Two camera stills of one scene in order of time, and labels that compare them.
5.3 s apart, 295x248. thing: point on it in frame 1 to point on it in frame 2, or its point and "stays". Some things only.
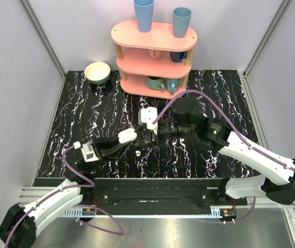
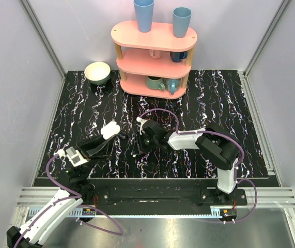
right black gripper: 151,139 to 140,148
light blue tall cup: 144,10 stays
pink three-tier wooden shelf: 155,64 stays
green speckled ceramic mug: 155,83 stays
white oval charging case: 127,136 to 110,129
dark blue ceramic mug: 176,56 stays
